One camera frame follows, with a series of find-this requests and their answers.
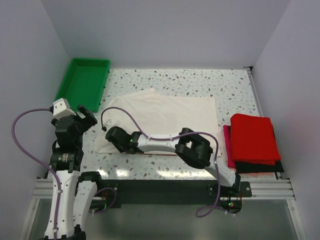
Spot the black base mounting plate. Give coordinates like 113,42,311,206
83,179,252,215

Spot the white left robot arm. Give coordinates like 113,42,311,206
44,103,104,240

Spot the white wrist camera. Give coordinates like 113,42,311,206
53,98,76,120
103,119,119,130

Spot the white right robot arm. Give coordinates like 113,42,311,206
105,126,241,197

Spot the pink folded t shirt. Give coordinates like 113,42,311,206
223,125,236,169

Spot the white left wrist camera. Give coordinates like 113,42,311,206
53,98,76,120

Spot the red folded t shirt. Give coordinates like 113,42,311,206
230,113,281,166

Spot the white printed t shirt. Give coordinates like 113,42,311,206
94,88,221,154

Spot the green plastic tray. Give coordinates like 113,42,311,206
55,57,111,113

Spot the aluminium frame rail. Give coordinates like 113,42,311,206
31,178,296,200

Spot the black folded t shirt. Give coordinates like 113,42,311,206
235,161,284,174

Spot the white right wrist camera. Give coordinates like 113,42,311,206
103,119,119,130

